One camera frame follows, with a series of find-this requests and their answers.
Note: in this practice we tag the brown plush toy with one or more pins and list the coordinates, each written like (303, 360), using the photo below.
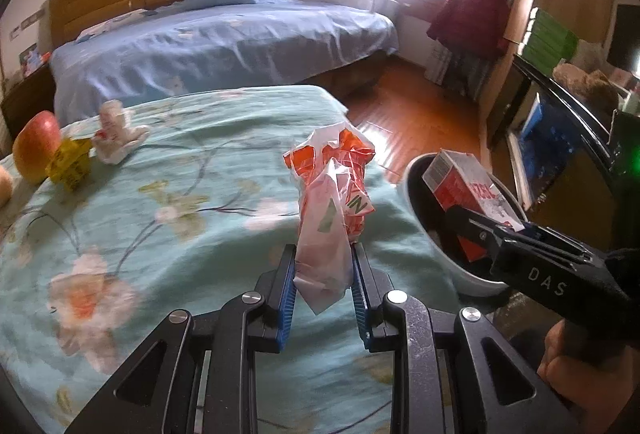
(585, 89)

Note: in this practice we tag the teal floral blanket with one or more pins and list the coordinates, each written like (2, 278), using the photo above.
(200, 224)

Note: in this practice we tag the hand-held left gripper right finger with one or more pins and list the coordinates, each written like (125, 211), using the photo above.
(361, 299)

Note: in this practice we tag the person's right hand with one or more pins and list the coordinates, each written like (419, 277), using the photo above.
(590, 389)

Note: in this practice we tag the red carton box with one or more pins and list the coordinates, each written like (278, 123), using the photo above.
(460, 186)

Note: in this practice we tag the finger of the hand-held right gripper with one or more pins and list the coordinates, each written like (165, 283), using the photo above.
(475, 231)
(555, 241)

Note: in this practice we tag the bed with blue sheet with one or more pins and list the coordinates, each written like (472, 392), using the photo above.
(225, 44)

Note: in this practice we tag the blue box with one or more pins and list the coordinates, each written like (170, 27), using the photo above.
(532, 117)

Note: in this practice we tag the wooden nightstand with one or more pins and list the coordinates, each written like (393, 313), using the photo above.
(27, 99)

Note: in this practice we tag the yellow packet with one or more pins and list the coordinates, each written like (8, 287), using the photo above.
(70, 162)

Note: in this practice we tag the orange white plastic bag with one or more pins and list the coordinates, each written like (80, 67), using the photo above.
(325, 214)

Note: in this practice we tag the stack of green boxes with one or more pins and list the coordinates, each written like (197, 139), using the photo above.
(547, 39)

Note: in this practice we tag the white bin with black bag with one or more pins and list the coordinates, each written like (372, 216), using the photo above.
(470, 286)

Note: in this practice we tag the pale orange fruit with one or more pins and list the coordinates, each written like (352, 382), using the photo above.
(5, 184)

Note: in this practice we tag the red yellow apple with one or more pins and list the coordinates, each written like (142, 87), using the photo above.
(35, 144)

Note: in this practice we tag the red coat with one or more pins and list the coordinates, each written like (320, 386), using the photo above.
(467, 19)

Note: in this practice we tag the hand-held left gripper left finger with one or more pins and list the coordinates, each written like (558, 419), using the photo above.
(285, 299)

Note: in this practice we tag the black screen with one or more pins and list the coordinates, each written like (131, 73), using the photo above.
(625, 34)

